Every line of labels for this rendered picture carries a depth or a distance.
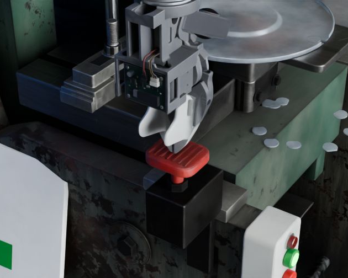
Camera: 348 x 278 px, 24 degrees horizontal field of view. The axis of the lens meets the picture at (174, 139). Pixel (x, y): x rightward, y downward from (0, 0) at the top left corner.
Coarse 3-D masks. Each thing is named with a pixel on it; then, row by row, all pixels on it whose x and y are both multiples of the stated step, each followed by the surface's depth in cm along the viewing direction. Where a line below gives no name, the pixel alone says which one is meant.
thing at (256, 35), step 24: (216, 0) 131; (240, 0) 130; (264, 0) 131; (288, 0) 131; (312, 0) 131; (240, 24) 122; (264, 24) 122; (288, 24) 124; (312, 24) 124; (216, 48) 117; (240, 48) 117; (264, 48) 117; (288, 48) 117; (312, 48) 116
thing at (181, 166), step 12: (156, 144) 100; (192, 144) 100; (156, 156) 98; (168, 156) 98; (180, 156) 98; (192, 156) 98; (204, 156) 98; (168, 168) 97; (180, 168) 96; (192, 168) 96; (180, 180) 101
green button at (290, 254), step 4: (288, 252) 108; (292, 252) 108; (296, 252) 109; (284, 256) 108; (288, 256) 108; (292, 256) 108; (284, 260) 108; (288, 260) 108; (284, 264) 109; (288, 264) 108
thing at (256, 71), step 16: (336, 32) 122; (320, 48) 117; (336, 48) 117; (224, 64) 125; (240, 64) 123; (256, 64) 123; (272, 64) 128; (288, 64) 116; (304, 64) 114; (320, 64) 113; (240, 80) 125; (256, 80) 125; (272, 80) 130; (240, 96) 126; (256, 96) 126
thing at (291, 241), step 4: (288, 236) 107; (292, 236) 107; (288, 240) 107; (292, 240) 107; (296, 240) 108; (284, 244) 107; (288, 244) 107; (292, 244) 107; (296, 244) 108; (288, 248) 108; (292, 248) 107
